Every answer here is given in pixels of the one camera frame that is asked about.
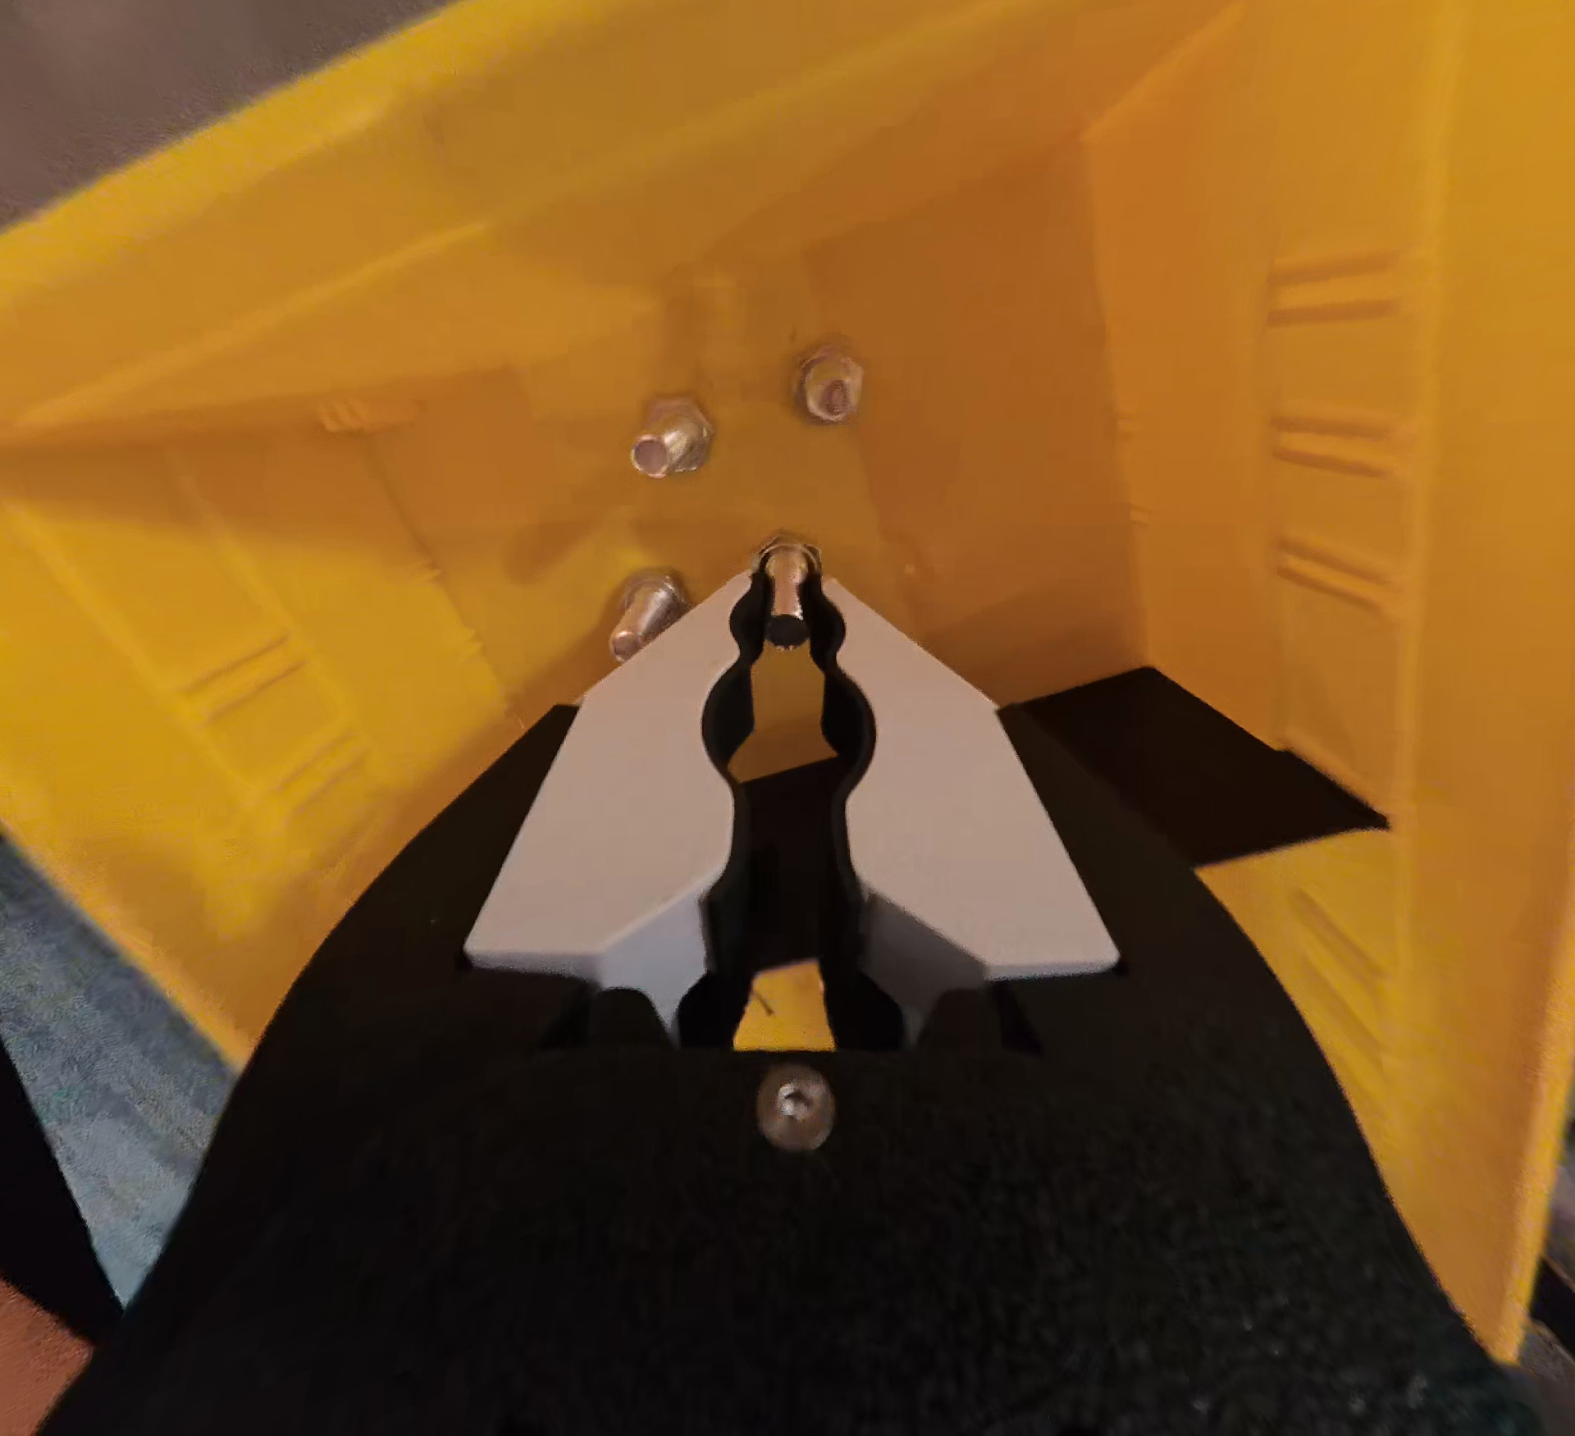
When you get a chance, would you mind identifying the black bin divider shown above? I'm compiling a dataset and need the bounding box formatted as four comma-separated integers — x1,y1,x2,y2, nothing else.
736,666,1394,958

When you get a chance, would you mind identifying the steel hex bolt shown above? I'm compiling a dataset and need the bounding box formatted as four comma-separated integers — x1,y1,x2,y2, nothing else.
798,343,867,426
754,535,824,646
631,392,716,480
608,569,690,663

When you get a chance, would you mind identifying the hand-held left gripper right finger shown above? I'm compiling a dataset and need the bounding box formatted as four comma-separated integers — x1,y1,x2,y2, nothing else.
800,576,1123,1053

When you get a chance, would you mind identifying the yellow plastic bin with divider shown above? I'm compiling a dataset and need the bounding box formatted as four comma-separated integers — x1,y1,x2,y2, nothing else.
0,0,1575,1367

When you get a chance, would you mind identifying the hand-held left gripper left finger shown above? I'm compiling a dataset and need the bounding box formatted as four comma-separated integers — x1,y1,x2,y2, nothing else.
465,576,772,1052

